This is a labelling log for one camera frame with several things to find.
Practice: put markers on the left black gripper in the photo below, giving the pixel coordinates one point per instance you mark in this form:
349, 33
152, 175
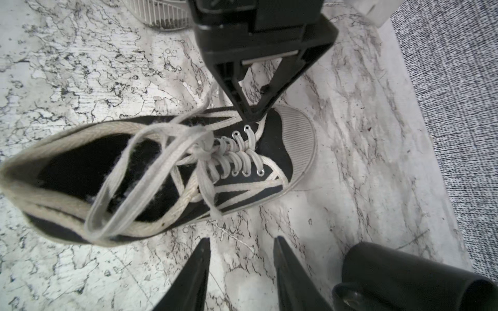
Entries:
259, 47

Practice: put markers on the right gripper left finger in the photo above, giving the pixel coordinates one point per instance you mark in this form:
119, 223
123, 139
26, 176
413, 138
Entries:
188, 292

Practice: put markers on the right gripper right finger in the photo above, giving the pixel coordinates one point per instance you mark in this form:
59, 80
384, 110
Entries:
295, 289

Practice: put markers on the black canvas sneaker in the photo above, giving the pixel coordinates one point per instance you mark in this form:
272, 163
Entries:
116, 182
161, 15

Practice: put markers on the black metal mug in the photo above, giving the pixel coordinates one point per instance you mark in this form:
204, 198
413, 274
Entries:
375, 277

